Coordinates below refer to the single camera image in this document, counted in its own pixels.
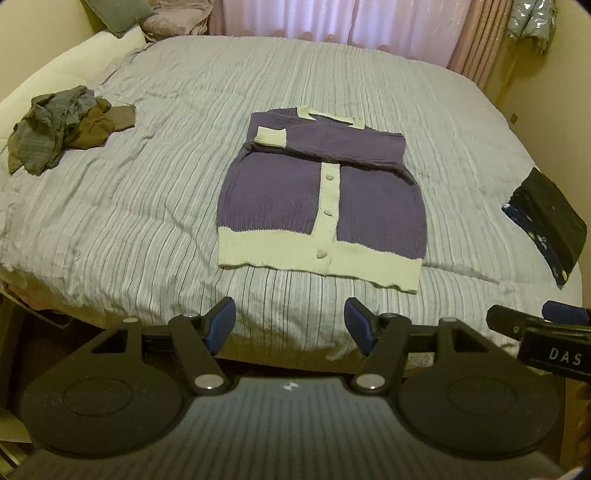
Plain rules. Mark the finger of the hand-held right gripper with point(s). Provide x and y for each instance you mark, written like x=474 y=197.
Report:
x=508 y=321
x=568 y=314

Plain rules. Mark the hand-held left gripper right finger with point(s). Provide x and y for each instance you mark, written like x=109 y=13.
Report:
x=358 y=323

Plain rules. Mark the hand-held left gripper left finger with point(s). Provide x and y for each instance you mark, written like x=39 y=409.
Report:
x=220 y=323

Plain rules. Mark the purple and cream knit cardigan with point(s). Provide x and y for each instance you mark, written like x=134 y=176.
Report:
x=277 y=198

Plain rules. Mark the black folded garment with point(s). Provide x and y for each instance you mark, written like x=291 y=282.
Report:
x=554 y=221

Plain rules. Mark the navy printed folded garment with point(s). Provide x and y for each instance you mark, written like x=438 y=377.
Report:
x=519 y=212

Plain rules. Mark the bed with striped grey cover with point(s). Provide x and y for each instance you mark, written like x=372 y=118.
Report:
x=138 y=221

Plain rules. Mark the brown crumpled garment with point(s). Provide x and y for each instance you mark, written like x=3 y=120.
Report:
x=97 y=129

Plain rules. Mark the yellowed vertical pipe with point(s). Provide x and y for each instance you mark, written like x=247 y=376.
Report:
x=508 y=76

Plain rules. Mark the grey-green crumpled garment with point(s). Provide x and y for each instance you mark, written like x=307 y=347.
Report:
x=41 y=134

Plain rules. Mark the silver puffer jacket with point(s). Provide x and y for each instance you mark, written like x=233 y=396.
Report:
x=531 y=18

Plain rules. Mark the pink curtain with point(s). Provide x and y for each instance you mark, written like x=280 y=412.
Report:
x=369 y=23

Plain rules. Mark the pink crumpled blanket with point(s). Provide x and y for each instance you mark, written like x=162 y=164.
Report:
x=180 y=18

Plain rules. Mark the grey pillow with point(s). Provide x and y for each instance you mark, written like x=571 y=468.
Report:
x=120 y=11

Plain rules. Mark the small low wall socket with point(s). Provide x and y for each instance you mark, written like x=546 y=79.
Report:
x=514 y=118

